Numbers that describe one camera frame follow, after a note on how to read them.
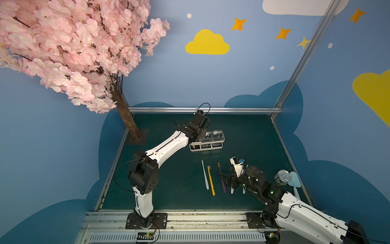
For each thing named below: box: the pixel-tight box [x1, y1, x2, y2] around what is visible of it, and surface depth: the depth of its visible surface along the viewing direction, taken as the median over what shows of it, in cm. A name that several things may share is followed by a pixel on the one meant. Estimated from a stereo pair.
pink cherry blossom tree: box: [0, 0, 170, 141], surface depth 52 cm
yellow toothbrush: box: [207, 165, 216, 197], surface depth 90 cm
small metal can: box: [273, 169, 292, 186], surface depth 86 cm
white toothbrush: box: [201, 159, 210, 191], surface depth 90 cm
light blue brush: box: [287, 171, 302, 201], surface depth 90 cm
